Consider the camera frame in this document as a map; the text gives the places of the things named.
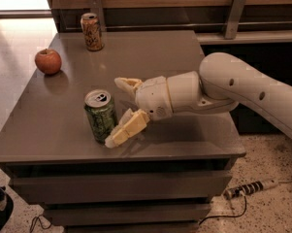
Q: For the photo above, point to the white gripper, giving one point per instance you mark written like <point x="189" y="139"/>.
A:
<point x="151" y="96"/>

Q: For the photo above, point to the green soda can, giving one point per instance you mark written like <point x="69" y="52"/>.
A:
<point x="100" y="111"/>

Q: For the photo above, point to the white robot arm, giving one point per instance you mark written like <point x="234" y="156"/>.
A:
<point x="221" y="83"/>

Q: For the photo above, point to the orange soda can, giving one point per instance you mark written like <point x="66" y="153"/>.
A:
<point x="91" y="30"/>

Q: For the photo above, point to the red apple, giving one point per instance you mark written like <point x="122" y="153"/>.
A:
<point x="48" y="61"/>

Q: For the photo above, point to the white power strip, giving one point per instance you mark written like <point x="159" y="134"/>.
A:
<point x="249" y="188"/>

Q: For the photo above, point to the grey side shelf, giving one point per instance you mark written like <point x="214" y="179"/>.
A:
<point x="250" y="37"/>

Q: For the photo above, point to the left metal bracket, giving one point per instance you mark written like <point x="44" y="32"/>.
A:
<point x="96" y="7"/>

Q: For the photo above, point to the metal bracket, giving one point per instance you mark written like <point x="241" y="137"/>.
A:
<point x="233" y="19"/>
<point x="96" y="7"/>

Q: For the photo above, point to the right metal bracket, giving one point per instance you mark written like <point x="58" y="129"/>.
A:
<point x="233" y="19"/>

